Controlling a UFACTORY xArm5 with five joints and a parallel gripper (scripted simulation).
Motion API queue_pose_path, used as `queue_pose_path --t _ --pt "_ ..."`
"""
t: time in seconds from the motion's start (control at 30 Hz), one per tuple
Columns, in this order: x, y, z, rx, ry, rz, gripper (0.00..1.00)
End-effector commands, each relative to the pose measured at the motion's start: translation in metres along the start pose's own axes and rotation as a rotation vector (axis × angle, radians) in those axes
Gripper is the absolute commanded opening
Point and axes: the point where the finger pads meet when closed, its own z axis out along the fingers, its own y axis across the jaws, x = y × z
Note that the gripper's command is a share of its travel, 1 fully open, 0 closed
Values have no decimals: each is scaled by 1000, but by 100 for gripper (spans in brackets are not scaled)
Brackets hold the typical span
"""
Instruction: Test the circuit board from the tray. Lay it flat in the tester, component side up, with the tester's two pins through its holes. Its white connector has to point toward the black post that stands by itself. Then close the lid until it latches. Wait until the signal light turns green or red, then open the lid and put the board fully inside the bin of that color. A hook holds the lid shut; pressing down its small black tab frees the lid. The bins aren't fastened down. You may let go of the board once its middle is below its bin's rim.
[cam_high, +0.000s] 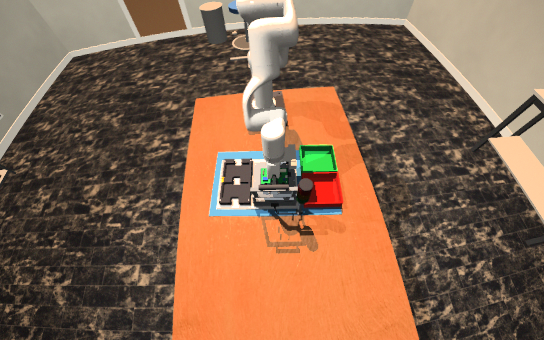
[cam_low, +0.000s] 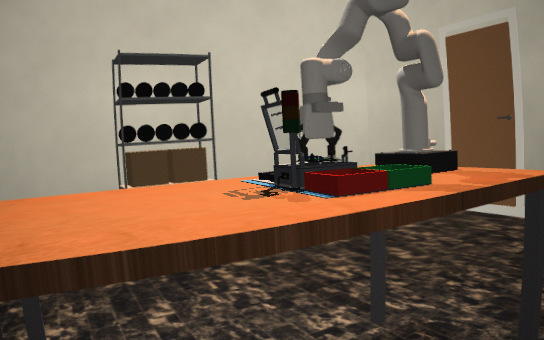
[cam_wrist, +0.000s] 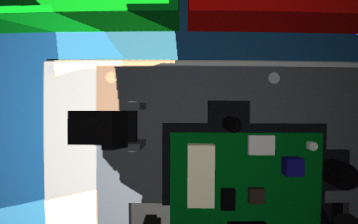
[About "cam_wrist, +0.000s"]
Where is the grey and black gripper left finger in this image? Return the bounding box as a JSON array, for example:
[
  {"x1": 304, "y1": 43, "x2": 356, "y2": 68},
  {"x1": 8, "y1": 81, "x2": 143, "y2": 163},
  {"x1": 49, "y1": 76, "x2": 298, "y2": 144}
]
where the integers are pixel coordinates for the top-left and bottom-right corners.
[{"x1": 143, "y1": 214, "x2": 161, "y2": 224}]

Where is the green circuit board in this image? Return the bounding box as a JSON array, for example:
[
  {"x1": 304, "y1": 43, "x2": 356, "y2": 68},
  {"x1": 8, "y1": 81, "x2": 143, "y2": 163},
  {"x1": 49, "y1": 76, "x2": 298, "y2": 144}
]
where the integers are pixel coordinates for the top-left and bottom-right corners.
[{"x1": 170, "y1": 132, "x2": 323, "y2": 224}]

